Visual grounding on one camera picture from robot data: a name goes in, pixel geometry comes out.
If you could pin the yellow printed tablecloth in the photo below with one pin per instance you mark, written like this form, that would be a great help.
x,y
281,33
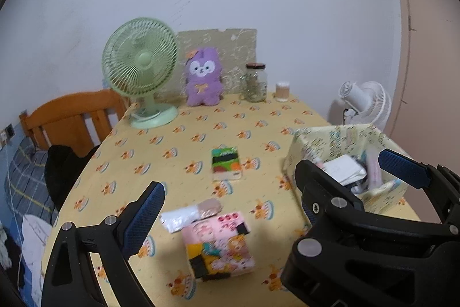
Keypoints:
x,y
251,127

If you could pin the white standing fan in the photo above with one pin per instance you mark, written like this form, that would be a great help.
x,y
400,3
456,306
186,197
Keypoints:
x,y
373,102

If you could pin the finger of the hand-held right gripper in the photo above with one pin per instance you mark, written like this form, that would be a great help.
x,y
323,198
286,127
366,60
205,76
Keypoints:
x,y
359,249
402,166

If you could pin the cotton swab container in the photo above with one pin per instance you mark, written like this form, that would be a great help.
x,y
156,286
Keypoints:
x,y
282,92

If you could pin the green desk fan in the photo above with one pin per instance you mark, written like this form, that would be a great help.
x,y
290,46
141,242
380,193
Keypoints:
x,y
140,59

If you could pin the glass jar with dark lid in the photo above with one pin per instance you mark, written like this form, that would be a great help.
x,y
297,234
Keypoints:
x,y
255,84

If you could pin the purple plush toy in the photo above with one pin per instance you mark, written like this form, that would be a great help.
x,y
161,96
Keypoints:
x,y
203,84

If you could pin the black jacket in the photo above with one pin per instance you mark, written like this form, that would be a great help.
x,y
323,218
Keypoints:
x,y
61,170

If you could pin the printed storage box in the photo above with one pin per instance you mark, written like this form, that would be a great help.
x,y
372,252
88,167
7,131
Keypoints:
x,y
323,138

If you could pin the white garment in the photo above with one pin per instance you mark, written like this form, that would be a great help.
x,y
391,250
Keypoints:
x,y
36,242

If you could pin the pinkish clear plastic bag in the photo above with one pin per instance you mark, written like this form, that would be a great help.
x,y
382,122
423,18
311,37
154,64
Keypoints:
x,y
209,208

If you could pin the pile of clothes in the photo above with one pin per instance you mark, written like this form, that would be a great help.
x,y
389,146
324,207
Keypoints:
x,y
4,249

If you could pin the clear plastic packet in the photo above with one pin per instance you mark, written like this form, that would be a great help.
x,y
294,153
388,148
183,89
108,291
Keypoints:
x,y
178,219

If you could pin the wall socket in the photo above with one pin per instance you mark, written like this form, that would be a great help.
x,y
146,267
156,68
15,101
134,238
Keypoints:
x,y
8,134

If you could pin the cartoon print tissue packet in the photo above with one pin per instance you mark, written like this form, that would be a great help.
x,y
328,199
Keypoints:
x,y
219,246

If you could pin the beige door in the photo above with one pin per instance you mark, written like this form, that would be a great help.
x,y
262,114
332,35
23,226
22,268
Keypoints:
x,y
431,41

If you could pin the printed cardboard panel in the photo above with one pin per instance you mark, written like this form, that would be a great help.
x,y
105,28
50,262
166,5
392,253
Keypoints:
x,y
237,48

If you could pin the blue plaid pillow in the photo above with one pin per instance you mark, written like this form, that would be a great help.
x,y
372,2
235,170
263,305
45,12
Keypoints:
x,y
28,174

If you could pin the white paper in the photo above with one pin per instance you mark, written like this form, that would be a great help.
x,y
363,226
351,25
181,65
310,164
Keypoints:
x,y
341,168

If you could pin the green tissue packet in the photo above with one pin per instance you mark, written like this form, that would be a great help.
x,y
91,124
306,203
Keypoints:
x,y
226,163

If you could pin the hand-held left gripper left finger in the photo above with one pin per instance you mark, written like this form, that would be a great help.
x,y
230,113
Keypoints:
x,y
143,217

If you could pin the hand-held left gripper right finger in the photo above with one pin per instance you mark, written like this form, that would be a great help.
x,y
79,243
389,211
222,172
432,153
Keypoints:
x,y
308,215

